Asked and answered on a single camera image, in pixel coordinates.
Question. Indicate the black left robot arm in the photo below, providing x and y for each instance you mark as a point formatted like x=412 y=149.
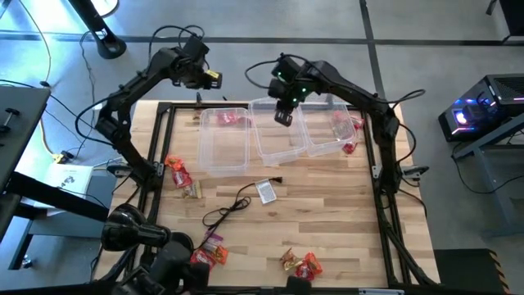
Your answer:
x=116 y=123

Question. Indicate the orange candy pack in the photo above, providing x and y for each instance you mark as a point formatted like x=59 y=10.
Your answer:
x=221 y=255
x=313 y=262
x=174 y=162

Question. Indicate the purple white candy pack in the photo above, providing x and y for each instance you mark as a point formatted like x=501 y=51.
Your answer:
x=213 y=241

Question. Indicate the black furniture corner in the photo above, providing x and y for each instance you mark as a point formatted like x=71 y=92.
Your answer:
x=513 y=16

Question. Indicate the black mat hazard stripe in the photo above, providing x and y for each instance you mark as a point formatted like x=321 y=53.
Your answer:
x=462 y=272

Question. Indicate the silver aluminium bracket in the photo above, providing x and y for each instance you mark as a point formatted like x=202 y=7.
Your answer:
x=380 y=292

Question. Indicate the black table frame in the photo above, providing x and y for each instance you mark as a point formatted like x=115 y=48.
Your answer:
x=327 y=290

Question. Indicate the black stand base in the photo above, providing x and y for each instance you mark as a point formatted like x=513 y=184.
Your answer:
x=107 y=45

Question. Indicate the gold brown candy wrapper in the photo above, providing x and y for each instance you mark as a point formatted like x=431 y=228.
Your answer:
x=288 y=259

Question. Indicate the small silver corner bracket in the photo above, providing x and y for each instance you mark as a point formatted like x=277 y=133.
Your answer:
x=377 y=171

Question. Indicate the black caster wheel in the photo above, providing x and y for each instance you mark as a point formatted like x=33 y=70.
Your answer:
x=27 y=261

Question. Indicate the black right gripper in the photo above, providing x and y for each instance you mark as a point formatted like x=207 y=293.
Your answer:
x=286 y=102

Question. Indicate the white cardboard box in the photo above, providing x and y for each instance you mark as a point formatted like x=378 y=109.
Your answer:
x=69 y=180

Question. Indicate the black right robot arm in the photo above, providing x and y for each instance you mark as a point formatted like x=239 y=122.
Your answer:
x=385 y=123

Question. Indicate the black desk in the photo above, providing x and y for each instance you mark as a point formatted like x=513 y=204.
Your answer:
x=20 y=131

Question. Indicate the clear plastic bin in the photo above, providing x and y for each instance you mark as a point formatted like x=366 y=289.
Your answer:
x=327 y=135
x=223 y=147
x=278 y=143

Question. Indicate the yellow and black plug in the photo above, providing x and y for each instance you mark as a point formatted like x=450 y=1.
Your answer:
x=61 y=157

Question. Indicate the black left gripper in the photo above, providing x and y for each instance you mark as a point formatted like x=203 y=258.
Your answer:
x=192 y=75

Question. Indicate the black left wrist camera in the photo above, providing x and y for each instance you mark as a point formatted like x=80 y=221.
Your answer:
x=196 y=47

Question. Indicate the black table clamp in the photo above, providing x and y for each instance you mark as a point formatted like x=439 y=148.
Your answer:
x=118 y=170
x=415 y=170

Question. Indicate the red Skittles candy bag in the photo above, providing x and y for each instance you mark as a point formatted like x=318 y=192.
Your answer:
x=201 y=258

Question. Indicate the small black frame clamp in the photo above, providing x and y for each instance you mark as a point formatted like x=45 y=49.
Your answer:
x=199 y=99

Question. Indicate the black desk lamp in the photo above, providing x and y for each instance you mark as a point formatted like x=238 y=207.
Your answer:
x=131 y=227

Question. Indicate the black computer with lights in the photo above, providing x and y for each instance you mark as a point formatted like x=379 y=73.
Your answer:
x=483 y=106

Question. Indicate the grey metal bench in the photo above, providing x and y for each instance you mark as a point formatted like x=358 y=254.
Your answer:
x=491 y=137

